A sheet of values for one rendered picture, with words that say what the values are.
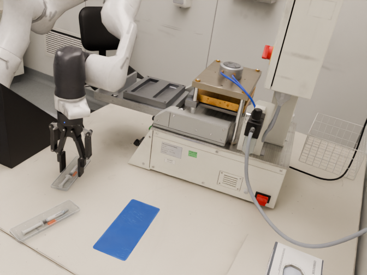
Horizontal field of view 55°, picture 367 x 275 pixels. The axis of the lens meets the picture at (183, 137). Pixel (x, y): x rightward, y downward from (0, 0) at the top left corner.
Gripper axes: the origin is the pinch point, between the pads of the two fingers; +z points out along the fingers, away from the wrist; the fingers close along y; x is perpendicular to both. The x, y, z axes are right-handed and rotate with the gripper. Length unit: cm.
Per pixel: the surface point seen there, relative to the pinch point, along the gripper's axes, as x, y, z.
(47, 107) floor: -177, 112, 79
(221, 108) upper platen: -16, -44, -23
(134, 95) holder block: -21.1, -13.5, -19.5
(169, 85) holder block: -38.2, -22.2, -18.8
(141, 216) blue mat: 10.9, -27.5, 4.8
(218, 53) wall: -175, -32, 3
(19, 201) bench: 16.5, 8.4, 4.7
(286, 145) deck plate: -19, -68, -13
